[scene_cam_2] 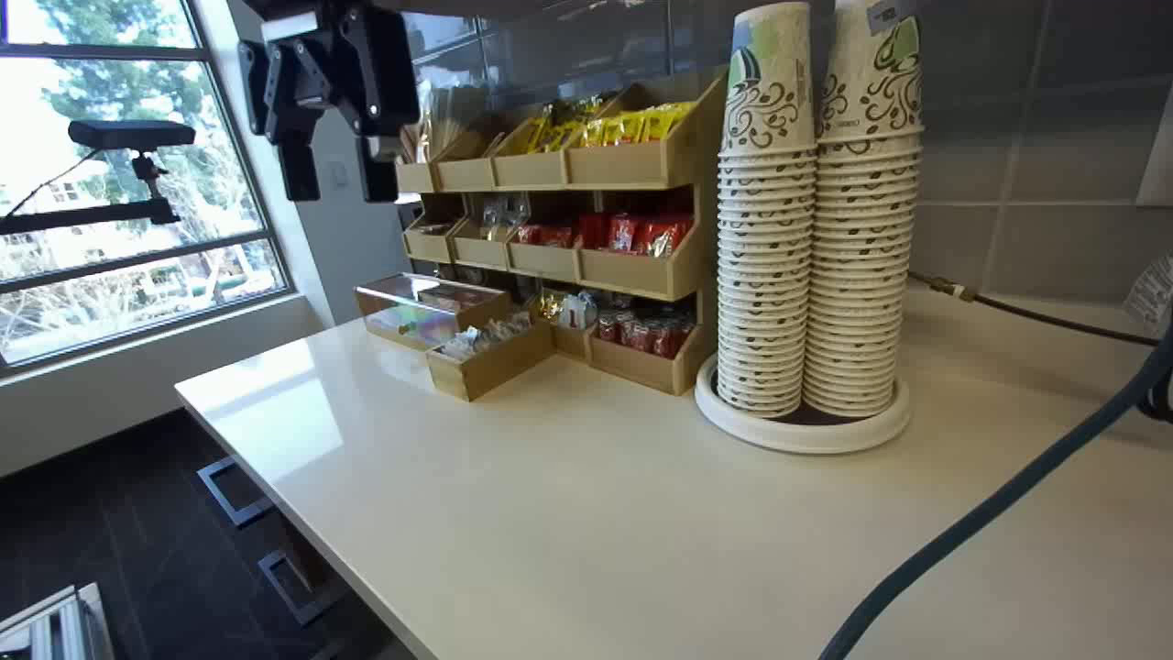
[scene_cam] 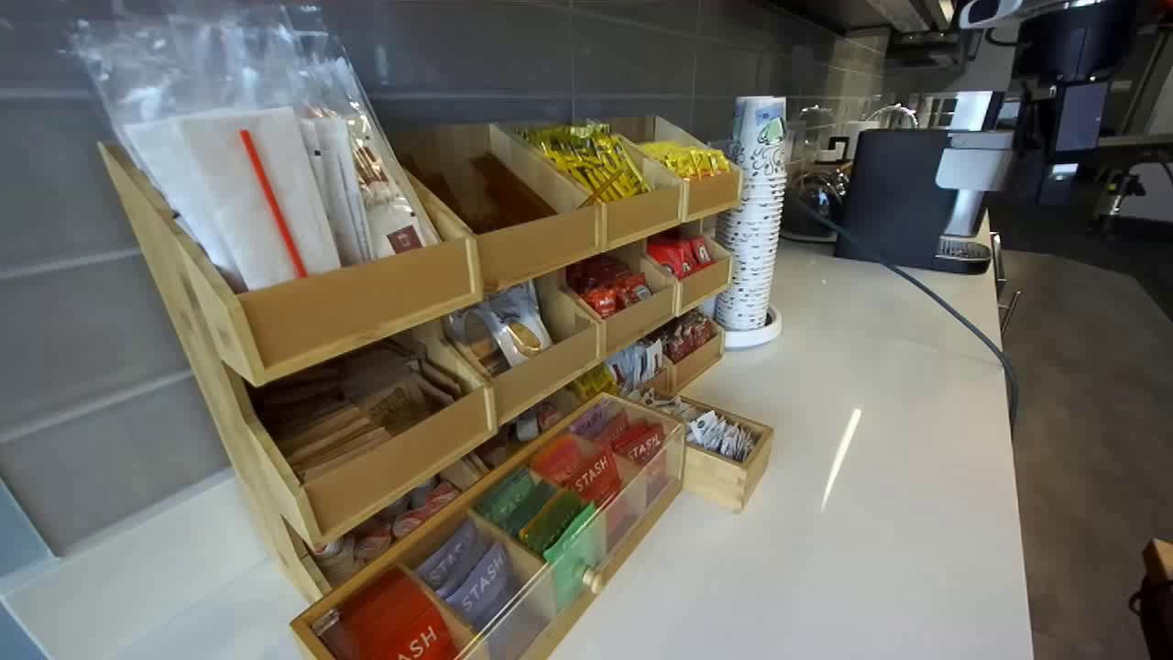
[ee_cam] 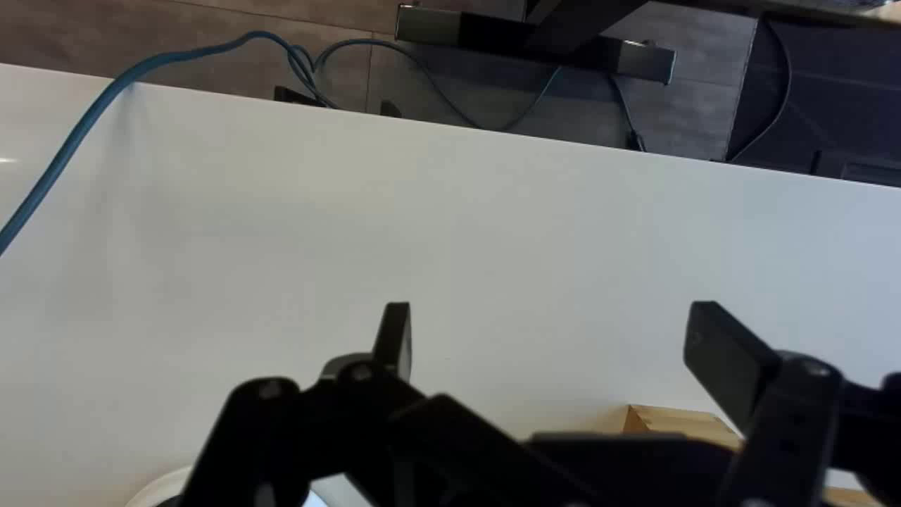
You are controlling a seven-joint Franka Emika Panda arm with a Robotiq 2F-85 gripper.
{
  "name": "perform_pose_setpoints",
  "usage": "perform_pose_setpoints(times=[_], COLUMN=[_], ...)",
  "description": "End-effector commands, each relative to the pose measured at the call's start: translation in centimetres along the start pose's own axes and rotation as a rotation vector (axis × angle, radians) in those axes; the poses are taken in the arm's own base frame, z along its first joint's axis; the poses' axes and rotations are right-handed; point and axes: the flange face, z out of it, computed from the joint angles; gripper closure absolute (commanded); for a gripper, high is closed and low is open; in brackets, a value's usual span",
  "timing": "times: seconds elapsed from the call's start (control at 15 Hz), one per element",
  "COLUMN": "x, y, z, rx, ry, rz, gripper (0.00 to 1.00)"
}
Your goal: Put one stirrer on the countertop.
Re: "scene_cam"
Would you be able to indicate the red tea bag packets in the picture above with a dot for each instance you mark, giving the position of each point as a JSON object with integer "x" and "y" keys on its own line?
{"x": 599, "y": 453}

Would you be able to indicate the red straw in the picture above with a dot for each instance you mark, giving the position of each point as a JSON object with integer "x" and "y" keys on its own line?
{"x": 274, "y": 201}

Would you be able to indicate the grey tea bag packets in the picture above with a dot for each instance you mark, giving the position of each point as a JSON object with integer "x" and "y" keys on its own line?
{"x": 471, "y": 572}

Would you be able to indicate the yellow mustard packets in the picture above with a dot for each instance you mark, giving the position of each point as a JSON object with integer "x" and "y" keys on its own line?
{"x": 592, "y": 160}

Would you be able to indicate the bamboo tiered condiment organizer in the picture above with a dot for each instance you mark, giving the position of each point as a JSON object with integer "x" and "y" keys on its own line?
{"x": 504, "y": 216}

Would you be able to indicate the red ketchup packets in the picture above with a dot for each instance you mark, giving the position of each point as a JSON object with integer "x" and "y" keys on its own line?
{"x": 605, "y": 285}

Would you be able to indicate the stack of paper cups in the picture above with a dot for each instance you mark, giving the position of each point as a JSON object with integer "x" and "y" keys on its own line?
{"x": 751, "y": 236}

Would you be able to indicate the white sugar packets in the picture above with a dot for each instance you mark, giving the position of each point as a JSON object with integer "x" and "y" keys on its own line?
{"x": 720, "y": 434}

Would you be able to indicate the black coffee machine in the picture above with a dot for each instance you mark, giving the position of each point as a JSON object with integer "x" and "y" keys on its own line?
{"x": 919, "y": 195}

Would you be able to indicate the plastic bag of straws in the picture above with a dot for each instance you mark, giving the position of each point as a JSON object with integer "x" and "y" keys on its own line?
{"x": 259, "y": 133}

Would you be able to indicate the clear-lid bamboo tea box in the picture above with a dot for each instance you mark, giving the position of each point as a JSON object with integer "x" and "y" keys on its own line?
{"x": 528, "y": 623}

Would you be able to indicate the small bamboo sweetener box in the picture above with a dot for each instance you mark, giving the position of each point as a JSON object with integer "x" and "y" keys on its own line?
{"x": 710, "y": 475}

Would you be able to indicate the white sauce packets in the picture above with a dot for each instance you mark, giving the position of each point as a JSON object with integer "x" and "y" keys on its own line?
{"x": 501, "y": 330}

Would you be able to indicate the orange tea bag packets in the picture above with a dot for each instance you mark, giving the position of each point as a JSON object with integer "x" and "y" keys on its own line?
{"x": 391, "y": 621}

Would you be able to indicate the green tea bag packets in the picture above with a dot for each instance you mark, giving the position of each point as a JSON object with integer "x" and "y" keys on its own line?
{"x": 559, "y": 527}

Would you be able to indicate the yellow sweetener packets right bin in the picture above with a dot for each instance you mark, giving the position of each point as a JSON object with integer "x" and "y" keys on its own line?
{"x": 682, "y": 160}

